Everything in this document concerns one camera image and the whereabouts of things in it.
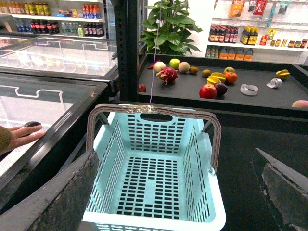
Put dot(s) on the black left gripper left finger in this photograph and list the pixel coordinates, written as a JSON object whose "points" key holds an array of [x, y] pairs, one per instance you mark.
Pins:
{"points": [[59, 204]]}

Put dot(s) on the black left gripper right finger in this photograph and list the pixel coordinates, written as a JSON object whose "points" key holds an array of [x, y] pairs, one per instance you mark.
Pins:
{"points": [[285, 191]]}

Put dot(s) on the grey basket handle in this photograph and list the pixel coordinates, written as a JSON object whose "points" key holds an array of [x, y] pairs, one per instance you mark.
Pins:
{"points": [[150, 109]]}

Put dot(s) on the light blue plastic basket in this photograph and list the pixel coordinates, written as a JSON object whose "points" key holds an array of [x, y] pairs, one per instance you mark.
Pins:
{"points": [[154, 174]]}

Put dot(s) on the mustard sweater sleeve forearm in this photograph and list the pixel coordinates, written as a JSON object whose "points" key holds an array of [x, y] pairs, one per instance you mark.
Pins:
{"points": [[5, 140]]}

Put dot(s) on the red green mango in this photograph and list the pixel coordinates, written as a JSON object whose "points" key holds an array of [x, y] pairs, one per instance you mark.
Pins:
{"points": [[229, 69]]}

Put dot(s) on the person's hand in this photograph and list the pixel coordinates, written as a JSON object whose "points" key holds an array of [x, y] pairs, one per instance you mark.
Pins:
{"points": [[24, 135]]}

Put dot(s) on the peach at shelf edge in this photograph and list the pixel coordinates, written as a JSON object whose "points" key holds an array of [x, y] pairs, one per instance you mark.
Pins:
{"points": [[300, 104]]}

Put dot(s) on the glass freezer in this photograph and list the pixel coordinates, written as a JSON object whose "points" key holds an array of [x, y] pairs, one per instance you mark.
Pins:
{"points": [[74, 58], [62, 107]]}

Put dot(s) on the yellow starfruit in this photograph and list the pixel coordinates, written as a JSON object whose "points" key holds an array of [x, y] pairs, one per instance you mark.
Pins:
{"points": [[283, 74], [215, 78]]}

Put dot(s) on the dark purple plum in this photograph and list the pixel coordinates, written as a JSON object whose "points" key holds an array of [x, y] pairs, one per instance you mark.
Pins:
{"points": [[221, 88]]}

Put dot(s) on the orange persimmon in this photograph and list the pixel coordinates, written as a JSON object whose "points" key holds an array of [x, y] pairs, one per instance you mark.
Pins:
{"points": [[231, 77]]}

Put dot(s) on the red apple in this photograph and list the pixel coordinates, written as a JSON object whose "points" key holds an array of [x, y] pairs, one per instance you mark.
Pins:
{"points": [[208, 91]]}

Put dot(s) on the small red fruit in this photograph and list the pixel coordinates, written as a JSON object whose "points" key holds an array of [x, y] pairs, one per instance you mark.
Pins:
{"points": [[142, 88]]}

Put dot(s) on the brown kiwi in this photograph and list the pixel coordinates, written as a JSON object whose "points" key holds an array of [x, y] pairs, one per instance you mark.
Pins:
{"points": [[206, 73], [193, 70]]}

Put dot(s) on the pink peach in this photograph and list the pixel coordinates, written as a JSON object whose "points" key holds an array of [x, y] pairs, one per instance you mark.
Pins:
{"points": [[184, 67]]}

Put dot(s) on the pink dragon fruit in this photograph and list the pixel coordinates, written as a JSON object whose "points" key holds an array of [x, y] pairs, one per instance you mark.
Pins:
{"points": [[168, 75]]}

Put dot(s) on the green apple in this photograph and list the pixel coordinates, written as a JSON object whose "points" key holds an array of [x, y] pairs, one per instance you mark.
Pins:
{"points": [[174, 63]]}

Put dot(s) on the pale round melon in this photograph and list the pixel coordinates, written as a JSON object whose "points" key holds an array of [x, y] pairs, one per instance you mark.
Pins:
{"points": [[159, 66]]}

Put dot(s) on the green potted plant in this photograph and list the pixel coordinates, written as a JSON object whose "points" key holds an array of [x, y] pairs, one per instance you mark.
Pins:
{"points": [[168, 27]]}

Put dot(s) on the black metal shelf post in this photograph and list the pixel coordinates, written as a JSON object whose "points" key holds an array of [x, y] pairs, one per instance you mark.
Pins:
{"points": [[128, 17]]}

